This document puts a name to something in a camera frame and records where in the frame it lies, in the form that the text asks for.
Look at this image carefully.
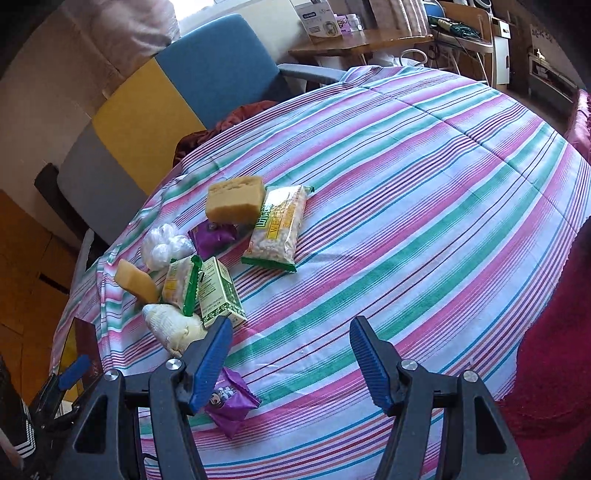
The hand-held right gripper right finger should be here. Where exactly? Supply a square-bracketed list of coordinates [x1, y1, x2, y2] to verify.
[349, 316, 532, 480]

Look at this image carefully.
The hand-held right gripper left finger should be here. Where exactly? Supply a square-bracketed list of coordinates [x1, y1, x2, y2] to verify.
[55, 316, 234, 480]

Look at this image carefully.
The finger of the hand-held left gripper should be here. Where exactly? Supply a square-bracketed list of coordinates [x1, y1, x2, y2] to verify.
[28, 354, 93, 416]

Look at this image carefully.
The dark red cardboard box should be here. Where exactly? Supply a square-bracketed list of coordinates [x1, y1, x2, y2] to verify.
[51, 316, 105, 409]

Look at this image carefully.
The purple snack packet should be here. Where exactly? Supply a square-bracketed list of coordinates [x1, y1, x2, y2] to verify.
[188, 220, 238, 257]
[203, 367, 260, 439]

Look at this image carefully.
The white mesh bag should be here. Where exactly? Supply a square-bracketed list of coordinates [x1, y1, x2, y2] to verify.
[141, 302, 206, 356]

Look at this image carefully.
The green white carton box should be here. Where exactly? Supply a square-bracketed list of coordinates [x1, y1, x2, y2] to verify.
[198, 257, 247, 329]

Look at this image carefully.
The small clear snack packet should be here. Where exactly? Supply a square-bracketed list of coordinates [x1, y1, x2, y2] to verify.
[161, 255, 204, 317]

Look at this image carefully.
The small yellow sponge block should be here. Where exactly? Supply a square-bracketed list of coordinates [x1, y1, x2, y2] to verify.
[115, 258, 160, 303]

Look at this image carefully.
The white bag of balls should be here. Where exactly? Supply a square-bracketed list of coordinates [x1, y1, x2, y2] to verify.
[141, 223, 197, 271]

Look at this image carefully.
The large clear snack packet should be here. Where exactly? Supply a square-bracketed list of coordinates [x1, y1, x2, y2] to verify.
[241, 185, 315, 273]

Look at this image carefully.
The large yellow sponge block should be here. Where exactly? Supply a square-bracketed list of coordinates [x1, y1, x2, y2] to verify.
[205, 175, 266, 225]

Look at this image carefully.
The striped pink green tablecloth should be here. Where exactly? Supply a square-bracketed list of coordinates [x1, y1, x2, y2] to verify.
[48, 65, 591, 480]

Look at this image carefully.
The red fuzzy blanket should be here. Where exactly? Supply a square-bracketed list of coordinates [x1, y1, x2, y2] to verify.
[496, 88, 591, 480]

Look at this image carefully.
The dark red cloth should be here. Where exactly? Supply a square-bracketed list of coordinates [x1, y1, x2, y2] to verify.
[173, 100, 278, 169]

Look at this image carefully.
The blue yellow grey chair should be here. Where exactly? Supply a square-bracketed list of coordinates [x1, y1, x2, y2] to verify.
[34, 13, 347, 245]

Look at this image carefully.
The wooden side table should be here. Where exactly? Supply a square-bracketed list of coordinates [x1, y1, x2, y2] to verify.
[288, 28, 437, 68]

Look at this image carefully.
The white metal rack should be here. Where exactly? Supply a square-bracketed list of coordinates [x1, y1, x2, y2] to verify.
[429, 9, 511, 88]

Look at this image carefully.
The low wooden cabinet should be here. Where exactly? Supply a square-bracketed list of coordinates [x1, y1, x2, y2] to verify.
[527, 46, 580, 109]

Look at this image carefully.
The white printed carton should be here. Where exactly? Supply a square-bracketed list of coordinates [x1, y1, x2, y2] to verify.
[294, 0, 345, 44]

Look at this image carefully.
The green folded umbrella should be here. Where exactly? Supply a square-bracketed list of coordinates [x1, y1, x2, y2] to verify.
[427, 15, 483, 41]

